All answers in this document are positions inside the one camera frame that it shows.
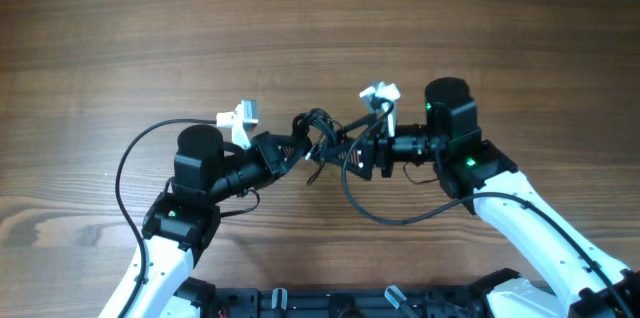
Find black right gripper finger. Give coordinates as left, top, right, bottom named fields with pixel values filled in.
left=335, top=113, right=381, bottom=144
left=314, top=145, right=365, bottom=178

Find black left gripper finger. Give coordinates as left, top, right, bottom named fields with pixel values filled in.
left=279, top=136, right=312, bottom=164
left=269, top=162, right=291, bottom=179

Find black cable bundle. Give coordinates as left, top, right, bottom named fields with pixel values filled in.
left=291, top=107, right=351, bottom=187

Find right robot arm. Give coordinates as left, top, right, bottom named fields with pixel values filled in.
left=307, top=77, right=639, bottom=317

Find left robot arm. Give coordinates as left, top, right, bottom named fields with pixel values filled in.
left=100, top=119, right=311, bottom=317

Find black right camera cable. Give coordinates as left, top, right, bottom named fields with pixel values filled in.
left=341, top=100, right=635, bottom=318

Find black camera cable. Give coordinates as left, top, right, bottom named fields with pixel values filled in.
left=114, top=118, right=218, bottom=318
left=341, top=100, right=635, bottom=318

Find black left camera cable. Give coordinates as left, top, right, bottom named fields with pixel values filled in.
left=114, top=118, right=218, bottom=318

